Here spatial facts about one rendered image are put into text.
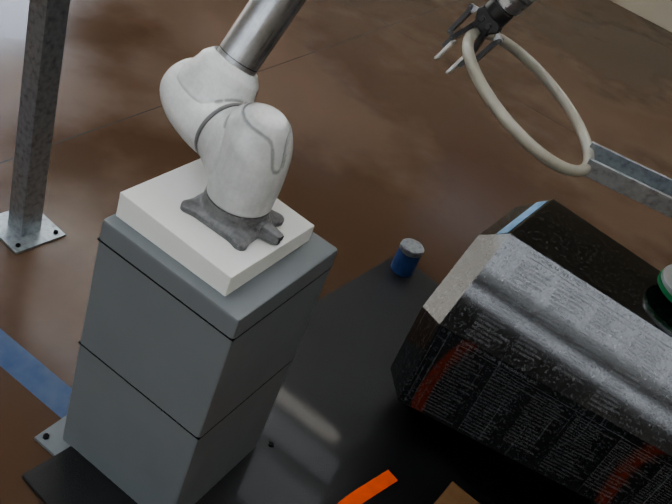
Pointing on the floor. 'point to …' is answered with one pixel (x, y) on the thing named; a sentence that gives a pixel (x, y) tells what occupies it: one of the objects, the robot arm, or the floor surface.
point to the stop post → (36, 128)
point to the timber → (455, 496)
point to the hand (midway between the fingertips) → (450, 57)
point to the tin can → (407, 257)
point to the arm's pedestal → (180, 365)
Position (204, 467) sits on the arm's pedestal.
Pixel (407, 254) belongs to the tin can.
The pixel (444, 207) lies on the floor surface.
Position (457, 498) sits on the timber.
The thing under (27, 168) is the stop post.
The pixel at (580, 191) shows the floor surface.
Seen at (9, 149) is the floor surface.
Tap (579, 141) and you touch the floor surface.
